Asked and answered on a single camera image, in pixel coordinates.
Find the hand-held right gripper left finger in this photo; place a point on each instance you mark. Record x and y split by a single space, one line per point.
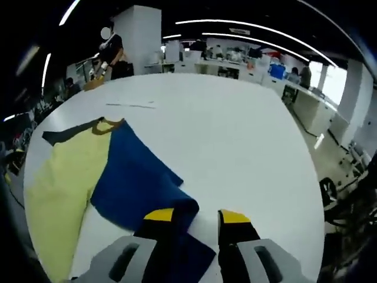
123 262

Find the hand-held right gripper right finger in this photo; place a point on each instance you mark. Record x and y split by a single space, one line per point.
259 262

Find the yellow blue grey garment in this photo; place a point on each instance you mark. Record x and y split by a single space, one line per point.
132 177

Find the white counter cabinets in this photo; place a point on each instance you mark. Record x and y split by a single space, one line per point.
312 106

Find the brown cardboard box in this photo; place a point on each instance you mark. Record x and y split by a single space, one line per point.
92 84

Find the blue container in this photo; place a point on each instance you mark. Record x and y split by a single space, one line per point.
277 71

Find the ceiling air vent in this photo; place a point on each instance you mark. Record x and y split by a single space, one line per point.
240 31

